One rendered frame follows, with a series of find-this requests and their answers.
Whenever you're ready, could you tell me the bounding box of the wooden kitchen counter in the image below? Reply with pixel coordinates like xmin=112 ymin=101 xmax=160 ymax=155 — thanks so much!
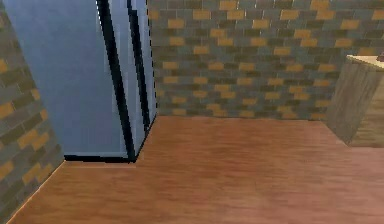
xmin=325 ymin=54 xmax=384 ymax=149

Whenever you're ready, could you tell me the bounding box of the blue grey fridge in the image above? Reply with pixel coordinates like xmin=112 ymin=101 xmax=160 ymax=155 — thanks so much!
xmin=2 ymin=0 xmax=158 ymax=164

